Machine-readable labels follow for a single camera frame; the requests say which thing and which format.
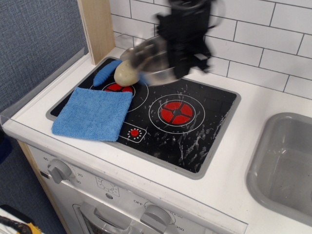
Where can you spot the wooden post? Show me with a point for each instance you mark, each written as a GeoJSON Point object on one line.
{"type": "Point", "coordinates": [98, 28]}

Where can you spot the grey sink basin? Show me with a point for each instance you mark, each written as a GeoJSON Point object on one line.
{"type": "Point", "coordinates": [280, 174]}

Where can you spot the black toy stovetop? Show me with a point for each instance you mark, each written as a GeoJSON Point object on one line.
{"type": "Point", "coordinates": [177, 126]}

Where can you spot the blue ridged toy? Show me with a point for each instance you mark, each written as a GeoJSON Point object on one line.
{"type": "Point", "coordinates": [105, 72]}

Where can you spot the grey oven knob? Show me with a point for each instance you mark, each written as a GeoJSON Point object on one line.
{"type": "Point", "coordinates": [156, 218]}
{"type": "Point", "coordinates": [59, 171]}

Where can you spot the grey right oven knob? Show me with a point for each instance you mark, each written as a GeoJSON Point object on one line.
{"type": "Point", "coordinates": [156, 218]}

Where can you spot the metal spoon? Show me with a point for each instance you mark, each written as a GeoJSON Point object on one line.
{"type": "Point", "coordinates": [126, 55]}

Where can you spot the grey left oven knob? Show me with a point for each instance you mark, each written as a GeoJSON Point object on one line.
{"type": "Point", "coordinates": [59, 171]}

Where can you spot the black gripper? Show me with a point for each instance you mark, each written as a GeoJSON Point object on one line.
{"type": "Point", "coordinates": [184, 30]}

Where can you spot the beige toy potato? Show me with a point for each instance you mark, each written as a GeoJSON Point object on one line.
{"type": "Point", "coordinates": [125, 74]}

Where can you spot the white toy oven front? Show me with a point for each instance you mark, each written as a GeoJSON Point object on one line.
{"type": "Point", "coordinates": [89, 204]}

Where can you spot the blue cloth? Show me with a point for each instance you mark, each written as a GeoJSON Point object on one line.
{"type": "Point", "coordinates": [93, 115]}

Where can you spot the yellow object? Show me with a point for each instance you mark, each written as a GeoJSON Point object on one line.
{"type": "Point", "coordinates": [30, 228]}

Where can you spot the stainless steel pot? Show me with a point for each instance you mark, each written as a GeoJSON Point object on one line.
{"type": "Point", "coordinates": [151, 62]}

